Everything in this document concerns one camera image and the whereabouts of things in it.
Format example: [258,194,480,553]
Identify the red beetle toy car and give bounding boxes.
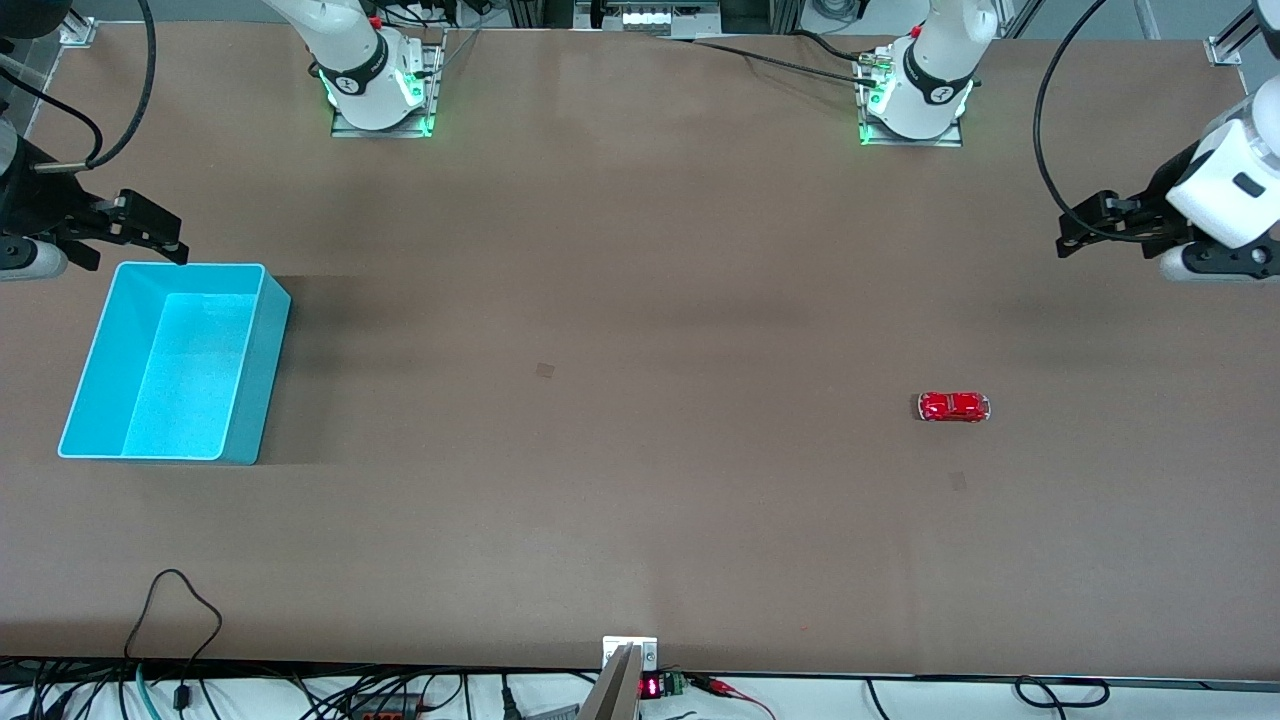
[917,391,992,423]

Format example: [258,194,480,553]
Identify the blue plastic box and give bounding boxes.
[57,262,292,466]

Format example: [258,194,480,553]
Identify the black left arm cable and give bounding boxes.
[1033,0,1191,246]

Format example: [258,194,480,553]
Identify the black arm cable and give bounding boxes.
[0,0,159,173]
[1033,0,1191,246]

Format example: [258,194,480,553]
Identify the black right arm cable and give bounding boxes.
[0,0,159,173]

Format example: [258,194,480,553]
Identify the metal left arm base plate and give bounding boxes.
[857,50,965,149]

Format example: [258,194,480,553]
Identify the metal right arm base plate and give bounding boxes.
[330,28,447,139]

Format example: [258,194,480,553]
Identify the short black table cable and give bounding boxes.
[788,28,873,65]

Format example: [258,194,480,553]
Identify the thin black looped cable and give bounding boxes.
[123,569,224,713]

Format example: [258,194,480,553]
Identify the long black table cable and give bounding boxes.
[662,35,883,87]

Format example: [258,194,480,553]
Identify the black coiled cable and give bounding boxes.
[1014,675,1112,710]

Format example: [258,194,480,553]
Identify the aluminium frame with white device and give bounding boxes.
[505,0,803,38]

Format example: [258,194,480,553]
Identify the red clip lead wire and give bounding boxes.
[688,674,778,720]

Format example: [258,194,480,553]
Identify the silver metal bracket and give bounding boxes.
[602,635,660,673]

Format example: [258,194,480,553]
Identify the grey camera mount bar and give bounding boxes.
[577,644,642,720]

